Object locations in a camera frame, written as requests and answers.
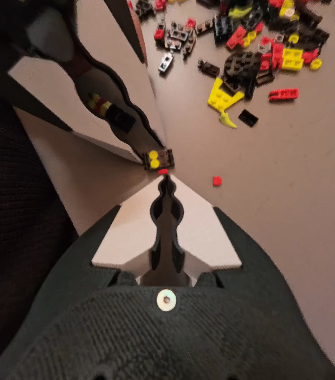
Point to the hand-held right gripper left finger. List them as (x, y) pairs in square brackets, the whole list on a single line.
[(126, 237)]

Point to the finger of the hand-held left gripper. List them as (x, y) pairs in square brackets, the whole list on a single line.
[(120, 53), (51, 89)]

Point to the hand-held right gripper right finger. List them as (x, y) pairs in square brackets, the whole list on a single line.
[(209, 237)]

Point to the small red lego tile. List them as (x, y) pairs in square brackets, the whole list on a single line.
[(163, 171), (217, 181)]

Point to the black lego clip assembly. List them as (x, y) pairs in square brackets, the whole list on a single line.
[(164, 160)]

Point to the red yellow black lego stack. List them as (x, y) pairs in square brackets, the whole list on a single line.
[(117, 115)]

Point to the pile of lego pieces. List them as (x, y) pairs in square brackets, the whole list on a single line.
[(224, 26)]

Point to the yellow wedge lego plate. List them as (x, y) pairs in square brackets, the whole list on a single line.
[(219, 98)]

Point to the lime lego claw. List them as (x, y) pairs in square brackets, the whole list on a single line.
[(227, 120)]

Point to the black round lego plate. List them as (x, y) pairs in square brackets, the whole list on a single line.
[(241, 65)]

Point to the small black lego slope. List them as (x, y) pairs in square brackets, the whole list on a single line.
[(248, 118)]

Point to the red lego clip plate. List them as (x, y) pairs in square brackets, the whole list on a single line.
[(283, 95)]

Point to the person's left hand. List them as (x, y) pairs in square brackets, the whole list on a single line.
[(139, 35)]

